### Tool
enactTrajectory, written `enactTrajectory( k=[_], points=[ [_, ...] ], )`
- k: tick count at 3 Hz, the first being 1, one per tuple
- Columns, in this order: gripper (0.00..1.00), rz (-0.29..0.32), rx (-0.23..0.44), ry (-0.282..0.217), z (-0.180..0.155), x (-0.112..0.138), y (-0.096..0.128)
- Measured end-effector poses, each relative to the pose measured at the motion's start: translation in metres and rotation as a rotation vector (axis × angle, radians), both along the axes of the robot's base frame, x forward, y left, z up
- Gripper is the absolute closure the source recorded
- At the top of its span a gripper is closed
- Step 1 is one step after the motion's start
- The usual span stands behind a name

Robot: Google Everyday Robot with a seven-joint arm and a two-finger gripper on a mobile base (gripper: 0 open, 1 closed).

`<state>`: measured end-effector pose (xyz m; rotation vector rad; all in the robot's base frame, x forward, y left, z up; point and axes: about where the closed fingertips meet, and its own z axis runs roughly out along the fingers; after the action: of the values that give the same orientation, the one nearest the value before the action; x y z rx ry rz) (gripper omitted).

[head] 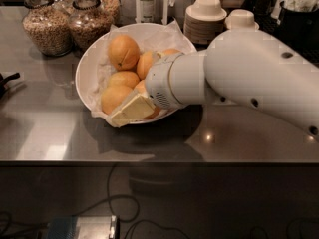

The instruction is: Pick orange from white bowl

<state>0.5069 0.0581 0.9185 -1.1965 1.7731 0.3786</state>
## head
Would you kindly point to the middle glass cereal jar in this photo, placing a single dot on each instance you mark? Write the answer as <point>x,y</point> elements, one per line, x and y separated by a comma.
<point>88,22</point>

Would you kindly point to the small stack of plates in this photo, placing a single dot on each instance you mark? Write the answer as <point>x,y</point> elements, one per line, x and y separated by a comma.
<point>245,26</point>

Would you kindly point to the white oval bowl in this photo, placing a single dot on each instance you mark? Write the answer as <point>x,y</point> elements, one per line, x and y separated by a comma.
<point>94,68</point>

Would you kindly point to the rear glass cereal jar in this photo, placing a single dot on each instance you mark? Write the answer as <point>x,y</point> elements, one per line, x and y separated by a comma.
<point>112,7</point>

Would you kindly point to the white bowl on large stack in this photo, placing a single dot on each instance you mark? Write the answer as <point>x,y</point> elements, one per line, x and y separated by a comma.
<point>206,10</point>

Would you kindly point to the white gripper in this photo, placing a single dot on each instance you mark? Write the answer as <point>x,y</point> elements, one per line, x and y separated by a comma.
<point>159,81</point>

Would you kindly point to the glass bottle with label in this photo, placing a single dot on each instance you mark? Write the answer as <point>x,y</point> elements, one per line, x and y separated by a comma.
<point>147,8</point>

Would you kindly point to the glass cereal jar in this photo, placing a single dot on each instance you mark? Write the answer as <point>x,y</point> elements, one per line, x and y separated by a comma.
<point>47,27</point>
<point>112,7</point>
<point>88,22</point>

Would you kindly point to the left glass cereal jar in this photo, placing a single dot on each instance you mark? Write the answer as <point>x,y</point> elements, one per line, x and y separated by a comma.
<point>47,27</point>

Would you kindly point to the large stack of plates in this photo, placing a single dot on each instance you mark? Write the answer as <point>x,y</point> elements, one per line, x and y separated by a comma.
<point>203,29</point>

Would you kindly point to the silver box below table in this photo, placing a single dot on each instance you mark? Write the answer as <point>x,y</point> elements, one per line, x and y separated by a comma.
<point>84,227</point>

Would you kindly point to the right large orange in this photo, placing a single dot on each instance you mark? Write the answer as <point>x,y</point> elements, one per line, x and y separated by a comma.
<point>170,51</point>

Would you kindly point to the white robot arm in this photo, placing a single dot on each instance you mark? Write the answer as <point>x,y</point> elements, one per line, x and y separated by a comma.
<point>246,67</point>

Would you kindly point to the white paper bowl liner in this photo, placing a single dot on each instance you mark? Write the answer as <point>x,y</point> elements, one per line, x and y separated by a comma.
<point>110,77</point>

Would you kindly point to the black handle at left edge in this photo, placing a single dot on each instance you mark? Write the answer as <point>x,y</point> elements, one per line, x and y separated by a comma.
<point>4,81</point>

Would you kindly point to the black container with sachets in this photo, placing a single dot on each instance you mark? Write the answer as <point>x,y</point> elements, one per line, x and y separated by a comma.
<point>298,24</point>

